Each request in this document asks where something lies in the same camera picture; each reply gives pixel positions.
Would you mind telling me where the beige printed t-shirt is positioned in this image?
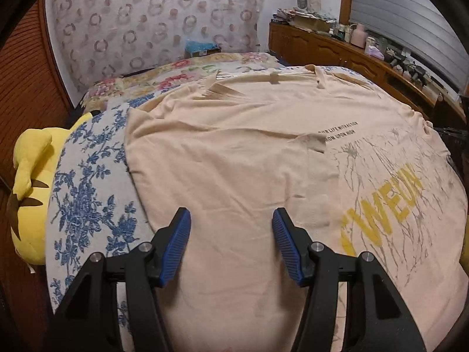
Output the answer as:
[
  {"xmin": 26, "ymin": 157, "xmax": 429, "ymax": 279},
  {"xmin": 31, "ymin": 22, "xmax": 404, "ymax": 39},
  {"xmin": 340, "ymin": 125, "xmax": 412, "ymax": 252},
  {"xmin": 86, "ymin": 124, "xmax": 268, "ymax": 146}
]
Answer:
[{"xmin": 125, "ymin": 67, "xmax": 468, "ymax": 351}]

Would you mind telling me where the blue floral white bedsheet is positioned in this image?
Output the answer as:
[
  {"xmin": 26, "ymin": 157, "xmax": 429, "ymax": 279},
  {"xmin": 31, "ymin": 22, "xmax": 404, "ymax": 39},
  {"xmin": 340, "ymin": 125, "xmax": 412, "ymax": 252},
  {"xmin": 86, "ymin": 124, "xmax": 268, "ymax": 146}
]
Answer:
[{"xmin": 44, "ymin": 92, "xmax": 162, "ymax": 352}]

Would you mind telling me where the yellow plush toy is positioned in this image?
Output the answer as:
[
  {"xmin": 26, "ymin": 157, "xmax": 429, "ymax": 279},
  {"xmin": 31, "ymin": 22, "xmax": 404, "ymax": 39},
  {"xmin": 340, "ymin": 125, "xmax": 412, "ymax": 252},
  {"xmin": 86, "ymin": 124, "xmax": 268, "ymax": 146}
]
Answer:
[{"xmin": 6, "ymin": 113, "xmax": 93, "ymax": 266}]

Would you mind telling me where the pink floral blanket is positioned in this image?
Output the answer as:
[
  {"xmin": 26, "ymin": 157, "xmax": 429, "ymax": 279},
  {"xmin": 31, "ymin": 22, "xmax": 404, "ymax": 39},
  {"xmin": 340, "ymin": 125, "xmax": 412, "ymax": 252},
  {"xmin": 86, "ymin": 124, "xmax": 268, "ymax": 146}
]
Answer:
[{"xmin": 80, "ymin": 53, "xmax": 281, "ymax": 113}]

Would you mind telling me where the purple tissue pack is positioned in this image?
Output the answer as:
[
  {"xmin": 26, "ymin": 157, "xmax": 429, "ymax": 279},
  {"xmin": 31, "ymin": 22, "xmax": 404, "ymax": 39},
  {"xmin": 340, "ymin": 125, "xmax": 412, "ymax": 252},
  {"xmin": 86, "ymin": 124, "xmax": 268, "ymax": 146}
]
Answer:
[{"xmin": 365, "ymin": 45, "xmax": 385, "ymax": 60}]

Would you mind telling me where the pink thermos bottle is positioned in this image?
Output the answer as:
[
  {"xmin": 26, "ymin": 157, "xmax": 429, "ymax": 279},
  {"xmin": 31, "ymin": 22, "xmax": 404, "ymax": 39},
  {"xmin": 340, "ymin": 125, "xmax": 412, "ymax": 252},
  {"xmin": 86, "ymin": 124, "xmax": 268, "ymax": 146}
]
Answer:
[{"xmin": 351, "ymin": 24, "xmax": 368, "ymax": 48}]

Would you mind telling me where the wooden sideboard cabinet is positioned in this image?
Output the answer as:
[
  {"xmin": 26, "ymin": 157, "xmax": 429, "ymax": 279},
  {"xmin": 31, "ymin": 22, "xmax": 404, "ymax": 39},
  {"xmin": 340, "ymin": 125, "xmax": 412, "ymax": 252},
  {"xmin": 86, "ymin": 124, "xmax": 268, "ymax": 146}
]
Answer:
[{"xmin": 269, "ymin": 22, "xmax": 467, "ymax": 128}]

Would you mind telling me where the teal item on box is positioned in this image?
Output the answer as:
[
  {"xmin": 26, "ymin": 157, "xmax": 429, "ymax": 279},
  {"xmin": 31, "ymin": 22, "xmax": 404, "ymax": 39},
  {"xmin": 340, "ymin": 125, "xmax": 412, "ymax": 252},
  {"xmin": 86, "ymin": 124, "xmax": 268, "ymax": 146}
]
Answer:
[{"xmin": 184, "ymin": 40, "xmax": 221, "ymax": 59}]

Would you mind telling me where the circle patterned lace curtain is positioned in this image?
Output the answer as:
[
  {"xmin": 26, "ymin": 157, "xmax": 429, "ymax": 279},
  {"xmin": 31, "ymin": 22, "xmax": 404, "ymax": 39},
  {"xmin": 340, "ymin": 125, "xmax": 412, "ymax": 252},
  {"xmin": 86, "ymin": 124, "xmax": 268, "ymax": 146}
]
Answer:
[{"xmin": 48, "ymin": 0, "xmax": 264, "ymax": 93}]

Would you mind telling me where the cardboard box with clutter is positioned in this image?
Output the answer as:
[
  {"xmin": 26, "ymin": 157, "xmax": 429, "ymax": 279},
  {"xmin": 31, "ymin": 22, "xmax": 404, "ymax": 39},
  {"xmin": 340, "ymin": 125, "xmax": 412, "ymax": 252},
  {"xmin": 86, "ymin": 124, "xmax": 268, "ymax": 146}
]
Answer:
[{"xmin": 275, "ymin": 8, "xmax": 337, "ymax": 33}]

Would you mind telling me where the grey window blind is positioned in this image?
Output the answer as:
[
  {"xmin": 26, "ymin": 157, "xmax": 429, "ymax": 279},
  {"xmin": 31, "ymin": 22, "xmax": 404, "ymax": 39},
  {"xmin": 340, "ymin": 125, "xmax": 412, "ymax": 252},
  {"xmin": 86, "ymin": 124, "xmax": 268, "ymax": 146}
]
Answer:
[{"xmin": 351, "ymin": 0, "xmax": 468, "ymax": 90}]

